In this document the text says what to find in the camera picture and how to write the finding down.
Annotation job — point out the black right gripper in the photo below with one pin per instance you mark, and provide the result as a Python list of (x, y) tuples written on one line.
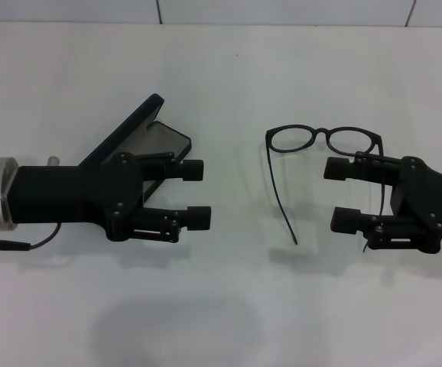
[(435, 206)]

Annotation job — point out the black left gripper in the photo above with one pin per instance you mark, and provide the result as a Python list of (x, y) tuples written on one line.
[(64, 195)]

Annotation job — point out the black glasses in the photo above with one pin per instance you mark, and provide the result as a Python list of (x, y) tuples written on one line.
[(321, 130)]

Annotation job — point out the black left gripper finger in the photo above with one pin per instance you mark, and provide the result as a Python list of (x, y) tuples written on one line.
[(192, 170), (198, 218)]

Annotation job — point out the black glasses case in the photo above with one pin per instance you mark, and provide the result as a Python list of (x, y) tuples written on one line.
[(129, 126)]

